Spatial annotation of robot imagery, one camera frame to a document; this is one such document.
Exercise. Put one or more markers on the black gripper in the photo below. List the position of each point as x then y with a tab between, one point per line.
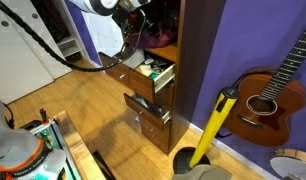
134	20

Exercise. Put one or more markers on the wooden drawer holding mixed clutter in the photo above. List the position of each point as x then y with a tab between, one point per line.
139	83

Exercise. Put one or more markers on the dark wooden chest of drawers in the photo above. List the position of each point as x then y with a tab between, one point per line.
196	66

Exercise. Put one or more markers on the closed wooden drawer small knob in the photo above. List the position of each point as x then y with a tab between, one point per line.
166	96

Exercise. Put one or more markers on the wooden drawer with shiny contents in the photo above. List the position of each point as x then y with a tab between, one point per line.
139	108

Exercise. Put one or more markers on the lowest wooden drawer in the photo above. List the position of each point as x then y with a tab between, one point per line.
156	135

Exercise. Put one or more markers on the white closet shelf unit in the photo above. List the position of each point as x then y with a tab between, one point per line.
71	46

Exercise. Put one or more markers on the white closet sliding door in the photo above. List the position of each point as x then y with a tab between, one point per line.
9	73
43	26

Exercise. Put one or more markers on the yellow pole with black base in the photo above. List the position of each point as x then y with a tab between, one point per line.
214	123

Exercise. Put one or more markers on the light wooden robot table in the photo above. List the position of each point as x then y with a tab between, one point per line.
76	143

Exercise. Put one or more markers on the black flat floor object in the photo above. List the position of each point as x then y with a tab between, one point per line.
103	165

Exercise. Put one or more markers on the brown acoustic guitar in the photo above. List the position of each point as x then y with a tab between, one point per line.
269	120

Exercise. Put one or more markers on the banjo with white head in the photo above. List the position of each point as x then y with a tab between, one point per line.
289	166

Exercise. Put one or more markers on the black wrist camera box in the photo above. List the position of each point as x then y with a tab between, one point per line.
120	21

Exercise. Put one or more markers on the aluminium frame electronics box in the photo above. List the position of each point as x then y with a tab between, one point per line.
59	140

